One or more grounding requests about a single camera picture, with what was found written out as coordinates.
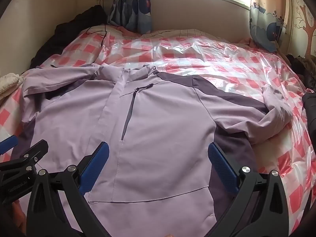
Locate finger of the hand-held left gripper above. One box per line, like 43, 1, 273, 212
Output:
0, 134, 18, 156
0, 139, 49, 179

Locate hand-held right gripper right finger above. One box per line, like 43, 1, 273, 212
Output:
208, 142, 290, 237

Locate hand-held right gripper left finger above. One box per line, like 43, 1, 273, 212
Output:
26, 141, 110, 237

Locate lilac and purple jacket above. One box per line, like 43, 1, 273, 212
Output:
11, 63, 293, 237

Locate black clothes pile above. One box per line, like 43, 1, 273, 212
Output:
30, 5, 109, 70

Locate red checked plastic bed cover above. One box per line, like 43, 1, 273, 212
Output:
0, 27, 316, 237

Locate cream quilt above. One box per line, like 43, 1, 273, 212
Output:
0, 73, 20, 95

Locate black padded jacket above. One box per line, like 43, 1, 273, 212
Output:
302, 89, 316, 131

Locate clear plastic sheet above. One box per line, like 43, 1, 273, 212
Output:
32, 36, 316, 228

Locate brown dark garment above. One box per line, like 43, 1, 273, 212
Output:
288, 54, 316, 89

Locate pink and blue printed curtain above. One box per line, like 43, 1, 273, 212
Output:
109, 0, 152, 34
249, 0, 292, 52

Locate white wardrobe with tree stickers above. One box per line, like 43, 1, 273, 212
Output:
288, 0, 316, 60

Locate black cable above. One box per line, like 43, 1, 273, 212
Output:
86, 0, 108, 47

